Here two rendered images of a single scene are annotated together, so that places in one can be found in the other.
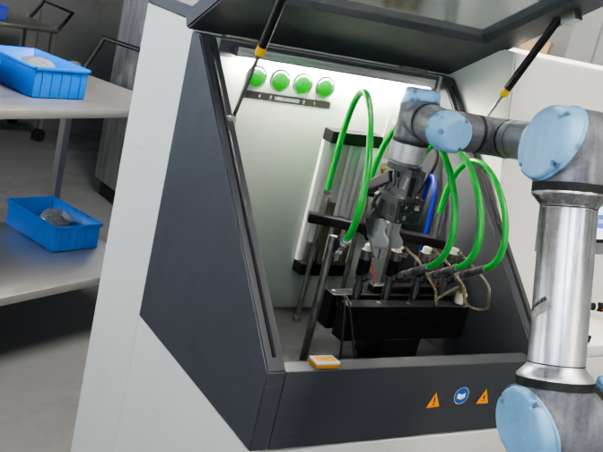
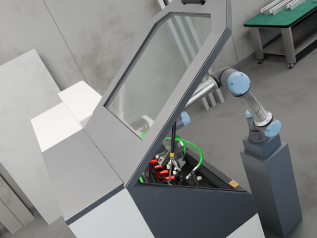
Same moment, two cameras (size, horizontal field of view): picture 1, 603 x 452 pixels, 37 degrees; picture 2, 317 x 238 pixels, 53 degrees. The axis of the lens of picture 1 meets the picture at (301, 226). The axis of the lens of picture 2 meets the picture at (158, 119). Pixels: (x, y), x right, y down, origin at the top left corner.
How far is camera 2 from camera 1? 2.02 m
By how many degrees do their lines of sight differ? 68
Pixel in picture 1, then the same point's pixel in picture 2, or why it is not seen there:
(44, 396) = not seen: outside the picture
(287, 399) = not seen: hidden behind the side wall
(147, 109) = not seen: outside the picture
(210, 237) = (201, 210)
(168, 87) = (127, 220)
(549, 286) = (258, 105)
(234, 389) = (242, 214)
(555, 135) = (245, 79)
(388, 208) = (182, 153)
